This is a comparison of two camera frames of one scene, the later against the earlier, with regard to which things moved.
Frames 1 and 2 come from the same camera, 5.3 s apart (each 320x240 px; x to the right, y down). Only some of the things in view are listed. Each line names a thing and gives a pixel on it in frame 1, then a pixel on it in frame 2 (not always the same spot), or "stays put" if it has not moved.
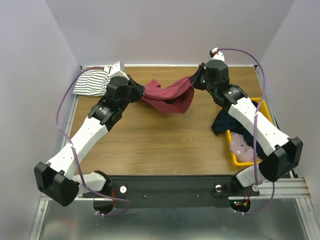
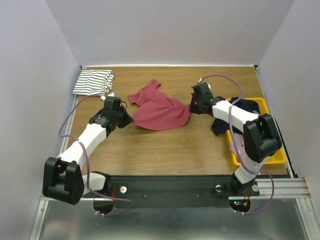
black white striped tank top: [91, 83] stays put
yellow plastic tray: [263, 107] stays put
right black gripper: [197, 78] -> [195, 108]
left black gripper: [139, 90] -> [128, 119]
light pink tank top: [241, 148] stays put
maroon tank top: [177, 97] -> [156, 111]
